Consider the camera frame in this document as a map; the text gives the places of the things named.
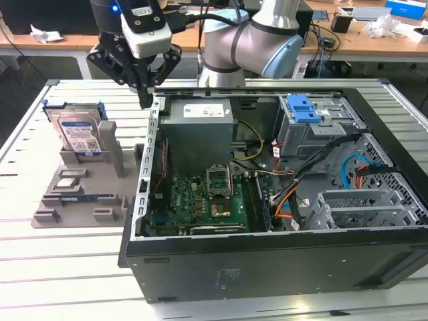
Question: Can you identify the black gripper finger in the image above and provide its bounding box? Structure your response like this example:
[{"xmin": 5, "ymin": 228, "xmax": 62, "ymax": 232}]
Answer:
[
  {"xmin": 86, "ymin": 44, "xmax": 152, "ymax": 110},
  {"xmin": 148, "ymin": 44, "xmax": 183, "ymax": 95}
]

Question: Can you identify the hard disk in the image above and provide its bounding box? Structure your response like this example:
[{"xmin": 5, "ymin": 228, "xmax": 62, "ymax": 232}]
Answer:
[{"xmin": 41, "ymin": 100, "xmax": 107, "ymax": 158}]

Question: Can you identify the silver disk bay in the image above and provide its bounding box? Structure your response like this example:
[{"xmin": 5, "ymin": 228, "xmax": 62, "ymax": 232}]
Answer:
[{"xmin": 306, "ymin": 189, "xmax": 419, "ymax": 231}]

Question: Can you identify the wooden desk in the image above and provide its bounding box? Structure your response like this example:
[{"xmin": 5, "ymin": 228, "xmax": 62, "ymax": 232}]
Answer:
[
  {"xmin": 294, "ymin": 0, "xmax": 428, "ymax": 80},
  {"xmin": 0, "ymin": 11, "xmax": 205, "ymax": 80}
]

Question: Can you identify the large black computer box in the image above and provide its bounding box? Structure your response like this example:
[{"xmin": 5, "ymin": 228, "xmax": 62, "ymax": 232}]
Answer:
[{"xmin": 0, "ymin": 0, "xmax": 101, "ymax": 36}]

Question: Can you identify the crumpled white paper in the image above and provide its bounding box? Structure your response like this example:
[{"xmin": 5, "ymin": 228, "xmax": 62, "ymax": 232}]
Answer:
[{"xmin": 29, "ymin": 23, "xmax": 64, "ymax": 44}]

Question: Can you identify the grey power supply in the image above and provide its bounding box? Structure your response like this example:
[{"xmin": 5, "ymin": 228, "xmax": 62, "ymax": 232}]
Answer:
[{"xmin": 159, "ymin": 99, "xmax": 235, "ymax": 177}]

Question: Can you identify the grey parts rack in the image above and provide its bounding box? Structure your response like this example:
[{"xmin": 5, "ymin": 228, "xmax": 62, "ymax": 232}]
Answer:
[{"xmin": 31, "ymin": 120, "xmax": 148, "ymax": 229}]

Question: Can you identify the silver CPU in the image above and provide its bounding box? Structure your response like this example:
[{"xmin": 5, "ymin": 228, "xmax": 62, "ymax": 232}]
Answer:
[{"xmin": 56, "ymin": 177, "xmax": 81, "ymax": 190}]

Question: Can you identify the blue green RAM stick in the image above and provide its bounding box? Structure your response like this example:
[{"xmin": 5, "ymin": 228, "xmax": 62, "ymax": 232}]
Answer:
[{"xmin": 58, "ymin": 195, "xmax": 100, "ymax": 203}]

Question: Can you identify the blue plastic drive carrier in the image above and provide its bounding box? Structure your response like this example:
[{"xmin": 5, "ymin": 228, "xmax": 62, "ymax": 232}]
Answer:
[{"xmin": 286, "ymin": 95, "xmax": 324, "ymax": 124}]

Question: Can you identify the green motherboard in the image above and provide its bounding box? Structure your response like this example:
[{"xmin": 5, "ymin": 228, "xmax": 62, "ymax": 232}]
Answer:
[{"xmin": 148, "ymin": 173, "xmax": 285, "ymax": 237}]

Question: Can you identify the small black computer tower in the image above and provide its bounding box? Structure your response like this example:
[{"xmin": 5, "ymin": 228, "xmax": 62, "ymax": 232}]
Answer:
[{"xmin": 296, "ymin": 8, "xmax": 315, "ymax": 44}]

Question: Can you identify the metal socket cover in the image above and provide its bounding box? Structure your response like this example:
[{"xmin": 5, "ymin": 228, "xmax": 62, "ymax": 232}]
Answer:
[{"xmin": 205, "ymin": 166, "xmax": 232, "ymax": 200}]

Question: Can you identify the silver drive cage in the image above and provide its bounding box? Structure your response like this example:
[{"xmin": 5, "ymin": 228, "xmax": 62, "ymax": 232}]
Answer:
[{"xmin": 277, "ymin": 94, "xmax": 367, "ymax": 175}]

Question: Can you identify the CPU socket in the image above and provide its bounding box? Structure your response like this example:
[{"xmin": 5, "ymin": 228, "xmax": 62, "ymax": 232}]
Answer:
[{"xmin": 209, "ymin": 199, "xmax": 232, "ymax": 218}]

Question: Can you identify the black RAM slot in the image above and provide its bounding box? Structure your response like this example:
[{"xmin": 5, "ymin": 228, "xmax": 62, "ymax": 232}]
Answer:
[{"xmin": 241, "ymin": 173, "xmax": 260, "ymax": 233}]

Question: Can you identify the installed RAM stick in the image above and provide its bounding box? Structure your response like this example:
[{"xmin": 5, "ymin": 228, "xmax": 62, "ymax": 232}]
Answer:
[{"xmin": 255, "ymin": 174, "xmax": 272, "ymax": 232}]

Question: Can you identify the black expansion slot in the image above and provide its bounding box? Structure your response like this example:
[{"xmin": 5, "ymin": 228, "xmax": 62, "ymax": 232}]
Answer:
[{"xmin": 189, "ymin": 224, "xmax": 248, "ymax": 235}]

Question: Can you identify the small black open box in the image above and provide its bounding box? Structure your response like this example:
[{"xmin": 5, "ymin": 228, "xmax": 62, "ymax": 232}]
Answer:
[{"xmin": 330, "ymin": 15, "xmax": 354, "ymax": 33}]

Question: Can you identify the silver flat tray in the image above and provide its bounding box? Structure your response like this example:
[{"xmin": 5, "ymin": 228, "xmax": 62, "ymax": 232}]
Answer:
[{"xmin": 337, "ymin": 5, "xmax": 392, "ymax": 23}]

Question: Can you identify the crumpled clear plastic bag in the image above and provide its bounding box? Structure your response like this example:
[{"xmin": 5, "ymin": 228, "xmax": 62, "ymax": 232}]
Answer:
[{"xmin": 364, "ymin": 15, "xmax": 402, "ymax": 37}]

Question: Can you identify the black PC case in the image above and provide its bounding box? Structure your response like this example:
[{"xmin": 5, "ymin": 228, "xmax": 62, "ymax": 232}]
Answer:
[{"xmin": 117, "ymin": 78, "xmax": 428, "ymax": 304}]

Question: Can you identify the blue cardboard box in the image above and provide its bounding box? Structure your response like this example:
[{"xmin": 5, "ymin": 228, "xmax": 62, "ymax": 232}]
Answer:
[{"xmin": 384, "ymin": 0, "xmax": 428, "ymax": 21}]

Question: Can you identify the white box with black insert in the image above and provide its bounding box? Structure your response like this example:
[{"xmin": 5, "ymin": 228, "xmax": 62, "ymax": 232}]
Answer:
[{"xmin": 393, "ymin": 23, "xmax": 428, "ymax": 44}]

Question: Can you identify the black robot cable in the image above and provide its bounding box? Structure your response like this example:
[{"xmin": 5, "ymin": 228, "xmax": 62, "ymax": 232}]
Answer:
[{"xmin": 163, "ymin": 8, "xmax": 255, "ymax": 80}]

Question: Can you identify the red wire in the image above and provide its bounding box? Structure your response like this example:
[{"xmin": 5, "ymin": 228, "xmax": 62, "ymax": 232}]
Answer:
[{"xmin": 148, "ymin": 139, "xmax": 168, "ymax": 201}]

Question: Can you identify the yellow wire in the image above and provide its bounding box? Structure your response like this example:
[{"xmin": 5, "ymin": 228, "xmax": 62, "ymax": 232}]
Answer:
[{"xmin": 233, "ymin": 118, "xmax": 265, "ymax": 161}]

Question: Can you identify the black wire bundle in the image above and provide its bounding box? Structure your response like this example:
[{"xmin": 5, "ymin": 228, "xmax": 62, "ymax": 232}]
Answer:
[{"xmin": 269, "ymin": 132, "xmax": 365, "ymax": 205}]

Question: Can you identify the blue data wire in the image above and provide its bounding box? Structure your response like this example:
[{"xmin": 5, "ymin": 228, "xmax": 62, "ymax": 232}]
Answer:
[{"xmin": 341, "ymin": 153, "xmax": 381, "ymax": 191}]

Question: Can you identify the orange data wire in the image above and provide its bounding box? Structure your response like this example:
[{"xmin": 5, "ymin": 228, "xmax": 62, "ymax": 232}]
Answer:
[{"xmin": 356, "ymin": 165, "xmax": 369, "ymax": 192}]

